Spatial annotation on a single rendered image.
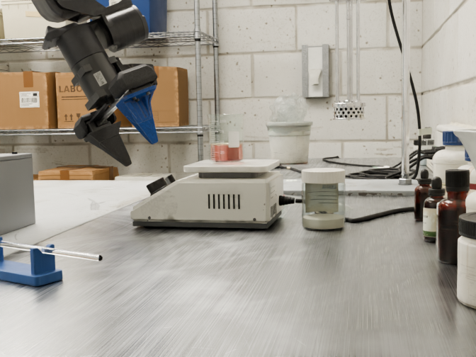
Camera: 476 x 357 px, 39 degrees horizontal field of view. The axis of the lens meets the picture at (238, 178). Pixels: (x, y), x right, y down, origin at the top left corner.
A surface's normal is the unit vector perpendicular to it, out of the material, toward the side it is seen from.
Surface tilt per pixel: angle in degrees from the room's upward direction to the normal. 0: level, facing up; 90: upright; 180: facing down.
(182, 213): 90
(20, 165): 90
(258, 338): 0
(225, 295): 0
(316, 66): 90
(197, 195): 90
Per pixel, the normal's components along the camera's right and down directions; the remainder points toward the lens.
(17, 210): 0.98, 0.00
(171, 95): -0.09, 0.12
